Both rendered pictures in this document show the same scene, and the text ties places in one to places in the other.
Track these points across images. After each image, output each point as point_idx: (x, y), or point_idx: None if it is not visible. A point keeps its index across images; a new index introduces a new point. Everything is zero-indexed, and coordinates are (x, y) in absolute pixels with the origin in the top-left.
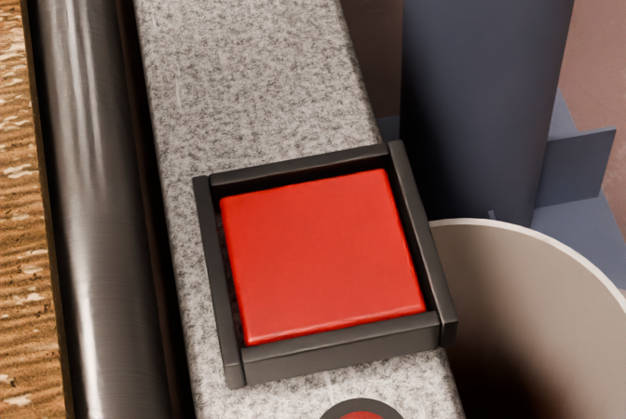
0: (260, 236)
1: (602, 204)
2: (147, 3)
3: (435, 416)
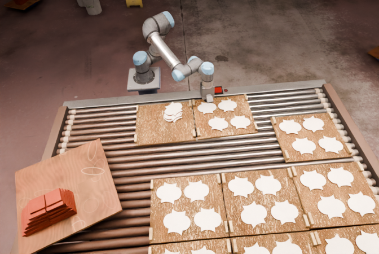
0: (216, 91)
1: None
2: (199, 96)
3: (224, 88)
